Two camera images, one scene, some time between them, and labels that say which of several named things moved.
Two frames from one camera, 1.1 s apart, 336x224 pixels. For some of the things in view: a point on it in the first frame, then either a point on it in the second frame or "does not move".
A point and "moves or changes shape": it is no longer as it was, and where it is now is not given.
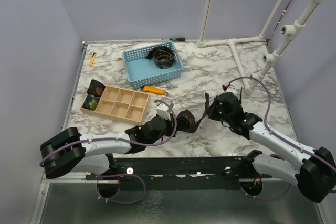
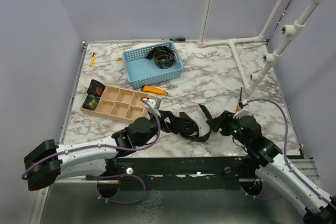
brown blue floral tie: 185,121 moves or changes shape
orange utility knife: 154,90 does not move
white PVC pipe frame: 203,43 does not move
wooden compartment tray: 121,103 does not move
